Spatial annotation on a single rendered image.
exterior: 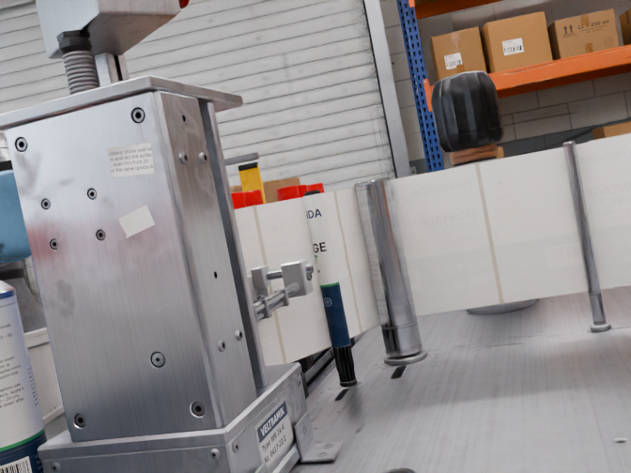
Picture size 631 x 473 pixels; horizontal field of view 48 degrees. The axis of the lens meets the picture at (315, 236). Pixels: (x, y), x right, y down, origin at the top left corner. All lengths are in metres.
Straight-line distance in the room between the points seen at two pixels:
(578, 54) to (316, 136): 1.86
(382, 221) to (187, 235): 0.33
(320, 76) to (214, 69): 0.79
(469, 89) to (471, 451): 0.51
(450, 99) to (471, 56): 3.81
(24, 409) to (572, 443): 0.34
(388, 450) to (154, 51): 5.17
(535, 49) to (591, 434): 4.29
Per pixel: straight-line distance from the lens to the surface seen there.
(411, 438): 0.52
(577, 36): 4.80
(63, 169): 0.43
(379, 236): 0.70
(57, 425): 1.02
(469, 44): 4.71
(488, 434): 0.51
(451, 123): 0.89
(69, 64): 0.82
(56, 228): 0.44
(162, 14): 0.81
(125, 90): 0.41
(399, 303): 0.71
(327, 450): 0.52
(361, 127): 5.21
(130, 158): 0.41
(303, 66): 5.30
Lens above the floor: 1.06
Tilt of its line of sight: 3 degrees down
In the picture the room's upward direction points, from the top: 11 degrees counter-clockwise
